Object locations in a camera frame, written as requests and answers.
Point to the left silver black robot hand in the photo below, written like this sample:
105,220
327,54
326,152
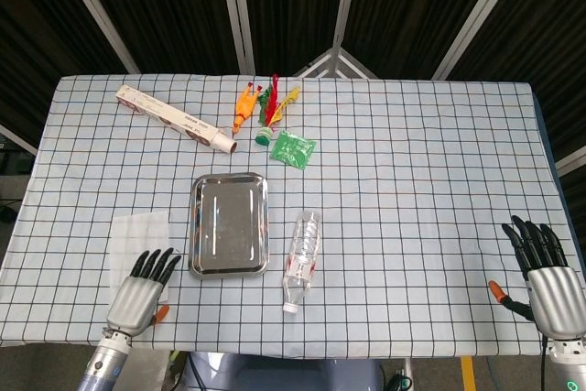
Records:
133,301

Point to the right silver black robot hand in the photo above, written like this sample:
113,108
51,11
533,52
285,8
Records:
556,299

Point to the white translucent sheet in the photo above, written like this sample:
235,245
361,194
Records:
137,235

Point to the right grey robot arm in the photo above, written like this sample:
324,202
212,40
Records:
567,366

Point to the stainless steel rectangular tray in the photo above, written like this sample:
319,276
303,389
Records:
229,226

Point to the clear plastic water bottle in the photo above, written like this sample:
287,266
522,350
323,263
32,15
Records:
304,244

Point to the blue-grey robot torso base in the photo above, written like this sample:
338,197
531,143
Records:
284,372

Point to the blue checked tablecloth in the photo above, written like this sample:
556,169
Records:
412,203

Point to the white paper roll cardboard core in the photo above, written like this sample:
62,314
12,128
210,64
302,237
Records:
225,144

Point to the long baking paper box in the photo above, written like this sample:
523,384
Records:
160,111

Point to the feather shuttlecock with green base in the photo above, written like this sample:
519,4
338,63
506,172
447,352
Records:
263,137

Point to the green foil packet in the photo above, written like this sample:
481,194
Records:
293,150

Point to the yellow rubber chicken toy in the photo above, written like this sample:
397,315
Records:
245,107

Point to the grey metal frame bar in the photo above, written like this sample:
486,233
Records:
18,139
572,161

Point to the white triangular frame brace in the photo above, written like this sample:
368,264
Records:
336,54

